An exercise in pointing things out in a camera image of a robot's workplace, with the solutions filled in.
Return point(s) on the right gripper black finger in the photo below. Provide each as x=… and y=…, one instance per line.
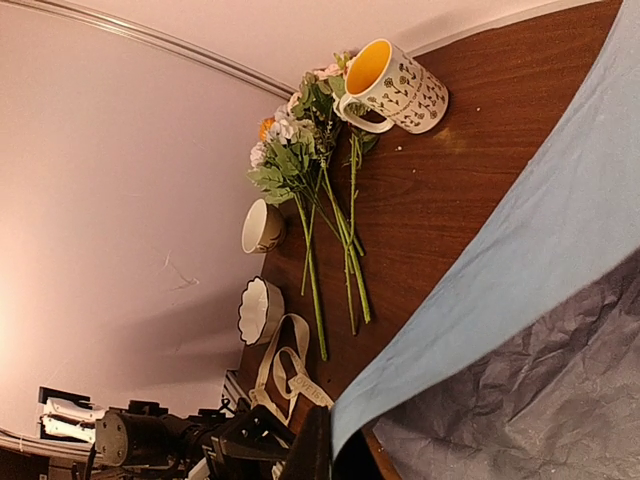
x=310, y=455

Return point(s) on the blue tissue paper sheet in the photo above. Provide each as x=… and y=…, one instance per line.
x=523, y=361

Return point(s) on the white hydrangea fake flower bunch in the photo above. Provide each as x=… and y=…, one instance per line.
x=287, y=167

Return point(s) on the orange fake flower stem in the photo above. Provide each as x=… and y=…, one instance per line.
x=265, y=127

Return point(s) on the pink fake flower stem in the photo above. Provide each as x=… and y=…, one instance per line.
x=334, y=77

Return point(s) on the floral mug yellow inside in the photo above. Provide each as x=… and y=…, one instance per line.
x=385, y=87

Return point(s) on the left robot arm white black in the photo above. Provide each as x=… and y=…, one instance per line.
x=145, y=441

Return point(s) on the cream printed ribbon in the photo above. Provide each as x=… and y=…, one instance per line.
x=286, y=367

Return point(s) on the scalloped white bowl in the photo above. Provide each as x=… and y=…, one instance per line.
x=260, y=311

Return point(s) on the round white bowl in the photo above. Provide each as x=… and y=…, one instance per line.
x=264, y=228

